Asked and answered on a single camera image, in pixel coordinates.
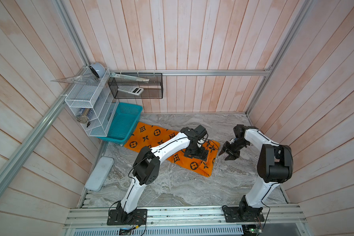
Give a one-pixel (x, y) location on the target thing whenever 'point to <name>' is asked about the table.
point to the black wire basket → (153, 89)
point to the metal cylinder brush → (83, 118)
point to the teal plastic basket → (125, 122)
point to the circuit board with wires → (253, 229)
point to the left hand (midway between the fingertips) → (198, 160)
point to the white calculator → (134, 90)
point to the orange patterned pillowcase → (145, 135)
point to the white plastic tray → (99, 176)
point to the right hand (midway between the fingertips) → (221, 154)
